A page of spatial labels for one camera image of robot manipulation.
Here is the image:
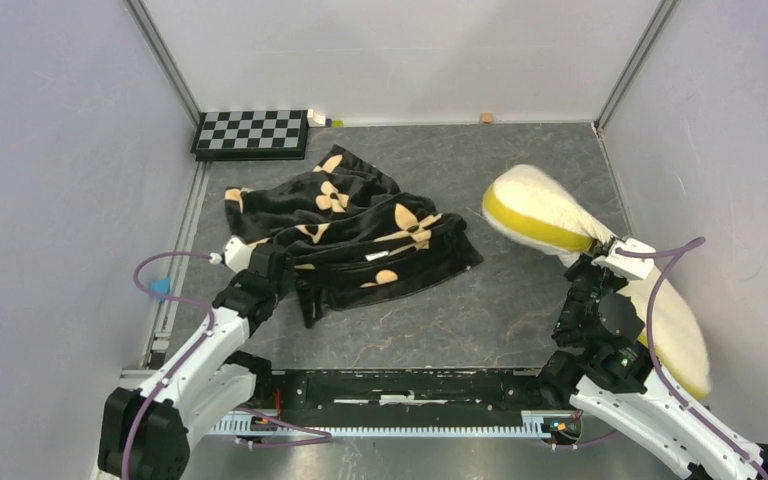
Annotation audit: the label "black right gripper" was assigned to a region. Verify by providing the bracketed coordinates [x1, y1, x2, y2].
[552, 236, 625, 337]

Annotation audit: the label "black floral pillowcase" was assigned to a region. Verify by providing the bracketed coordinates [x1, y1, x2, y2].
[224, 145, 483, 328]

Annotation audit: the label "white yellow pillow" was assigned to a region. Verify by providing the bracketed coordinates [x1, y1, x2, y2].
[482, 164, 712, 401]

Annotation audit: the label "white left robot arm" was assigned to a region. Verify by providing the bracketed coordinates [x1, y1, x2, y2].
[97, 238, 295, 479]

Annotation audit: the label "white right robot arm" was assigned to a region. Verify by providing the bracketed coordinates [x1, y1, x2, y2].
[537, 254, 768, 479]

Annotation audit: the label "blue small object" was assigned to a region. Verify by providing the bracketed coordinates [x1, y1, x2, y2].
[148, 277, 171, 302]

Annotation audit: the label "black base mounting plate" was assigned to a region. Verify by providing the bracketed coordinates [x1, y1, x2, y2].
[244, 368, 570, 428]

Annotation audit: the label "black grey checkerboard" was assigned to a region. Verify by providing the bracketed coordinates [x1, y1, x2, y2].
[190, 110, 309, 161]

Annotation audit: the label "small white block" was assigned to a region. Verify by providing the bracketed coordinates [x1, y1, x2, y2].
[306, 109, 331, 128]

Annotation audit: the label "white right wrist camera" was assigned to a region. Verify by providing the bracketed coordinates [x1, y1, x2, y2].
[592, 237, 656, 280]

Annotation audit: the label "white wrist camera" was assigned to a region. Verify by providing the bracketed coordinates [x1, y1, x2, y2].
[208, 235, 269, 273]
[592, 237, 656, 280]

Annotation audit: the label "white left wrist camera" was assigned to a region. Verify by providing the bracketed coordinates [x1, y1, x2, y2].
[208, 235, 269, 273]

